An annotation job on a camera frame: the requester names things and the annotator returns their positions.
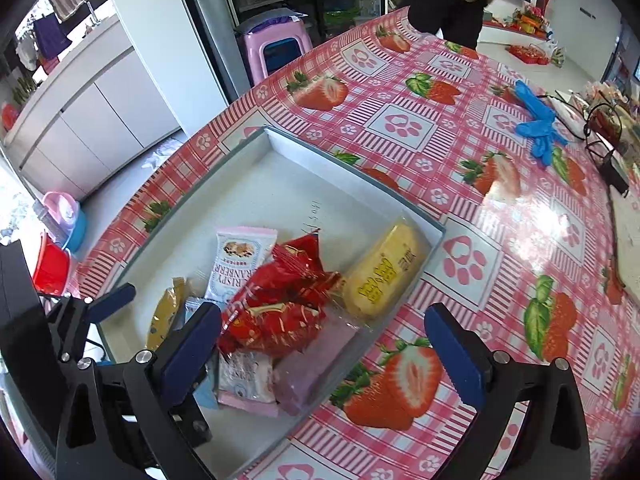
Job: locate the red plastic bucket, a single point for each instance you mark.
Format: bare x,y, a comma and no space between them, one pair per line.
50,272

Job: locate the white counter cabinet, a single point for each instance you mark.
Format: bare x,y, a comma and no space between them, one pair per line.
100,110

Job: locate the hanging laundry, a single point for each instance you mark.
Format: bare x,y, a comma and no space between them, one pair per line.
50,35

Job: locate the yellow cracker packet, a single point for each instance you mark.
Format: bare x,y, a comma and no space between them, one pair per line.
385,270

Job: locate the red gift basket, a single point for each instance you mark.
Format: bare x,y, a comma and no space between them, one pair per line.
530,54

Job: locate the pink strawberry printed tablecloth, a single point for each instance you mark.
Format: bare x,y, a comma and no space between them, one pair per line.
500,270

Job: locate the pink plastic stool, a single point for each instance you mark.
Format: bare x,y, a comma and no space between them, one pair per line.
255,47

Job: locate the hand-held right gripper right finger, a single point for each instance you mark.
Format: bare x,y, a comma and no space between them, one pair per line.
452,347

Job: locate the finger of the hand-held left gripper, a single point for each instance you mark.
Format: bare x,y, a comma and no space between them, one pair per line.
197,425
117,296

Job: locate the pink blue plastic basin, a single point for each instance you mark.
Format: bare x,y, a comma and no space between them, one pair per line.
65,215

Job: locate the small red snack packet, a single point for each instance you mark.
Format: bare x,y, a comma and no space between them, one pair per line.
297,252

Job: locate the large red snack packet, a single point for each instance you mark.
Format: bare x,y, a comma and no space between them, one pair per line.
300,287

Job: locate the orange gift box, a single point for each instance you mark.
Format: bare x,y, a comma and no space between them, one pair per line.
531,22

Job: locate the black power adapter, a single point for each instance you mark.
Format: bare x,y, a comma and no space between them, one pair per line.
614,175

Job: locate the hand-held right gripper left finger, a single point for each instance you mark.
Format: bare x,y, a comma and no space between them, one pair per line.
192,347

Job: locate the red gold candy packet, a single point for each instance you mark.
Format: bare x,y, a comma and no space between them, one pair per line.
275,330

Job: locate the grey shallow box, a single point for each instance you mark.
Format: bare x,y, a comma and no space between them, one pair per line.
310,180

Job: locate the gold snack packet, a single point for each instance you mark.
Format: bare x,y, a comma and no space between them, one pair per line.
165,315

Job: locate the pink wafer packet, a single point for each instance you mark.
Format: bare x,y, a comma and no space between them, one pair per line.
310,365

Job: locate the pink white biscuit packet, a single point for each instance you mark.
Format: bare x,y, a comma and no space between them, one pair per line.
245,380
235,265

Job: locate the white folded foam board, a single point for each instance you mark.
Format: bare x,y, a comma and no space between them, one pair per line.
627,245

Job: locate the blue rubber gloves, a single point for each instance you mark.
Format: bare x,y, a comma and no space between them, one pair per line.
537,115

